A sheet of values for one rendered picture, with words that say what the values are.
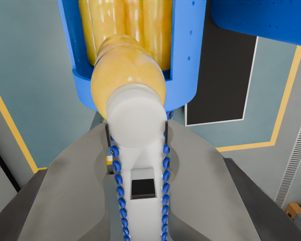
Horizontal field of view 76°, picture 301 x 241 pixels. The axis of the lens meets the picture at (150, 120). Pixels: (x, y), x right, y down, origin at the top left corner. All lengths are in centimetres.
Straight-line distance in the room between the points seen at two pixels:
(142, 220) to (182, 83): 89
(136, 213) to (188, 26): 94
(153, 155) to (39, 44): 123
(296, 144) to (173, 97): 232
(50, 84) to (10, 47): 35
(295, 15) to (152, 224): 108
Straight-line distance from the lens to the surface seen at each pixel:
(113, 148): 74
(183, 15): 35
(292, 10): 81
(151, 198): 76
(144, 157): 82
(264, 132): 228
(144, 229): 122
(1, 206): 237
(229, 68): 161
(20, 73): 184
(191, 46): 37
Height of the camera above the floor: 155
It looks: 60 degrees down
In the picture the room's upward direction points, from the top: 172 degrees clockwise
